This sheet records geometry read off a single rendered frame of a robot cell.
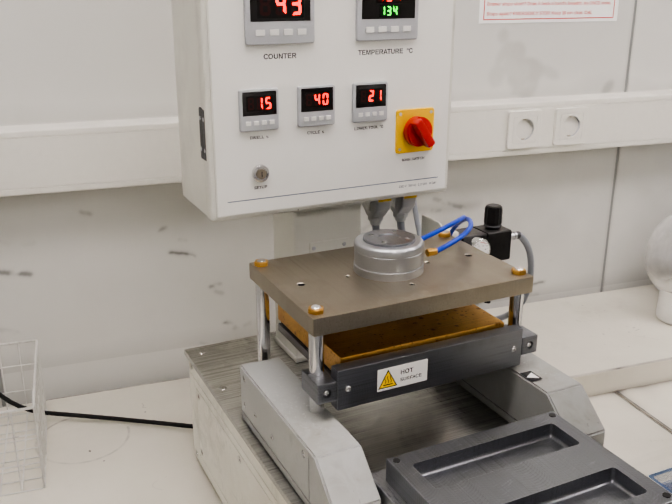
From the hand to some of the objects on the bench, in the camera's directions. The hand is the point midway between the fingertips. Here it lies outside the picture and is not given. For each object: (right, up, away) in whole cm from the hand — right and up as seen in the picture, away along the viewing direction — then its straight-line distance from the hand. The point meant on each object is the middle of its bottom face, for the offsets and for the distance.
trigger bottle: (+16, +13, +48) cm, 52 cm away
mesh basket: (-107, -4, +10) cm, 108 cm away
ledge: (0, +8, +46) cm, 47 cm away
